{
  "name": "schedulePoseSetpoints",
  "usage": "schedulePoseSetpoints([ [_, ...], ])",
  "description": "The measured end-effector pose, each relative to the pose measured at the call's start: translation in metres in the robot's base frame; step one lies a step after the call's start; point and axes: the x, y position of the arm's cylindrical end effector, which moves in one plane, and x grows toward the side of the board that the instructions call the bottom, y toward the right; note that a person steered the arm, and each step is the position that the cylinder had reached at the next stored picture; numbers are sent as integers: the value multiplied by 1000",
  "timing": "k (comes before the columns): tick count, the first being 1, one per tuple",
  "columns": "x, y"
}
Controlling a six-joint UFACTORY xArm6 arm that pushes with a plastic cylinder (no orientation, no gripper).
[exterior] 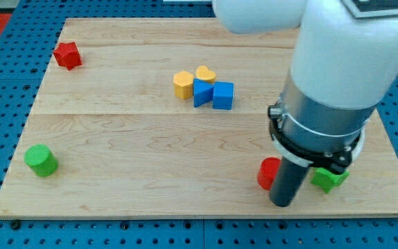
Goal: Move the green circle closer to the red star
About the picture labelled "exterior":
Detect blue triangle block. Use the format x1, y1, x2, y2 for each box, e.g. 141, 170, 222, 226
193, 78, 214, 107

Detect yellow heart block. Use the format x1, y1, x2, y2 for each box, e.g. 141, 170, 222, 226
196, 65, 216, 84

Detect yellow hexagon block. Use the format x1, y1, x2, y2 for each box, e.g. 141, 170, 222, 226
173, 71, 194, 100

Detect green star block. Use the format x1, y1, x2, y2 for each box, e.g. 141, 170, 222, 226
311, 168, 350, 194

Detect blue cube block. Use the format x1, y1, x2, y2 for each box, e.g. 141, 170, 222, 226
212, 82, 234, 110

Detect red cylinder block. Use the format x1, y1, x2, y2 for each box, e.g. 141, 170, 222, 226
257, 157, 281, 190

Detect red star block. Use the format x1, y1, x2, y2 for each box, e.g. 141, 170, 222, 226
53, 42, 82, 71

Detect green cylinder block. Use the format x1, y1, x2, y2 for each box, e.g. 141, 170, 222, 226
23, 144, 58, 177

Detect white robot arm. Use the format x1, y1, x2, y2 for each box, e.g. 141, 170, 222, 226
212, 1, 398, 173

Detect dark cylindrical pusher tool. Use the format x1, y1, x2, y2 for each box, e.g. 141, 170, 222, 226
269, 157, 309, 207

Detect wooden board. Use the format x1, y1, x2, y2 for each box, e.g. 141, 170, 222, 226
0, 18, 398, 220

